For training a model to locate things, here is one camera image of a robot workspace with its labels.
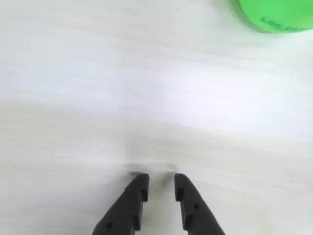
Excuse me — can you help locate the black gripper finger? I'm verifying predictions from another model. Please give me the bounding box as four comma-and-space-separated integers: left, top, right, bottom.
174, 173, 226, 235
92, 173, 150, 235

